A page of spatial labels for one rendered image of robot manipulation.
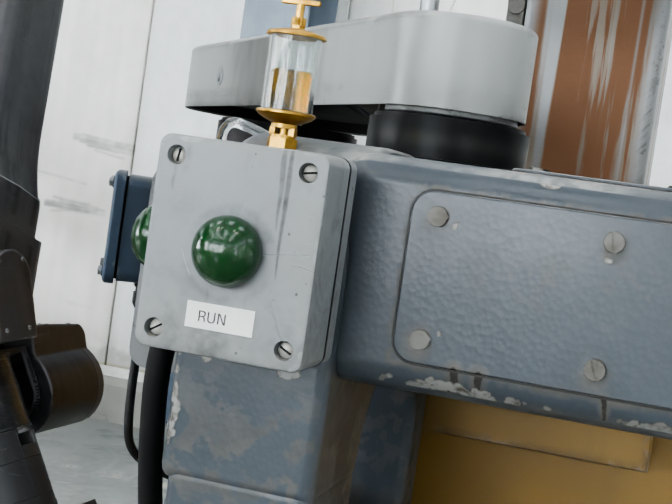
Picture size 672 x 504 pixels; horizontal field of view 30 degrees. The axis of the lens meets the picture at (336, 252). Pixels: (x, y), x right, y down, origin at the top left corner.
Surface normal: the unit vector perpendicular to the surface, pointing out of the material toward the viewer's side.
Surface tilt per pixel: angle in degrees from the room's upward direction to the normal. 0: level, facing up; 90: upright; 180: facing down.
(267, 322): 90
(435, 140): 90
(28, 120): 76
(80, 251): 90
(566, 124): 90
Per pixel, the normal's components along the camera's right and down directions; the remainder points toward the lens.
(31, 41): 0.88, -0.12
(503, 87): 0.51, 0.12
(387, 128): -0.77, -0.07
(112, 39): -0.27, 0.01
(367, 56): -0.91, -0.11
